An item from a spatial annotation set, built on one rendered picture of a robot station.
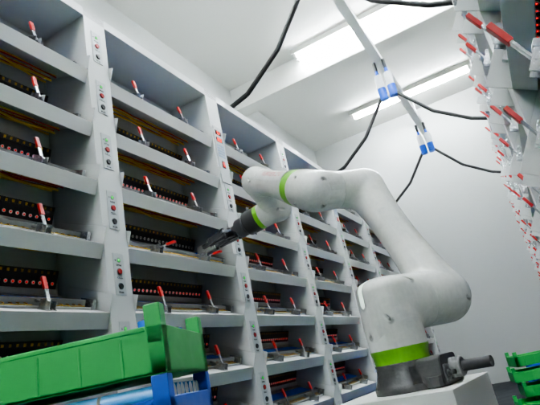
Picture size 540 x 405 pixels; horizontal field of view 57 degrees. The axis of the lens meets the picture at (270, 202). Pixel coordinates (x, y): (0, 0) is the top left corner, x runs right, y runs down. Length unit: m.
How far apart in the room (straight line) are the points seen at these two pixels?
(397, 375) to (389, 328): 0.10
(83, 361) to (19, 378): 0.08
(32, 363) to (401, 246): 0.93
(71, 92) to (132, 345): 1.28
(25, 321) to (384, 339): 0.81
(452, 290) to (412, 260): 0.13
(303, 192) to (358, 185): 0.17
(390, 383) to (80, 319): 0.77
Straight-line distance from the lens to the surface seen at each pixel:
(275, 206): 1.79
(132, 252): 1.58
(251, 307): 2.06
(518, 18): 0.86
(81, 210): 1.60
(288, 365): 2.25
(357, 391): 2.96
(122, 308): 1.49
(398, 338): 1.13
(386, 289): 1.13
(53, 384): 0.65
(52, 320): 1.34
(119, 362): 0.62
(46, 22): 1.94
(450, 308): 1.23
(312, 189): 1.36
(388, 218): 1.37
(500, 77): 1.11
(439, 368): 1.11
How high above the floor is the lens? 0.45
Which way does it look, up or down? 19 degrees up
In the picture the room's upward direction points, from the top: 12 degrees counter-clockwise
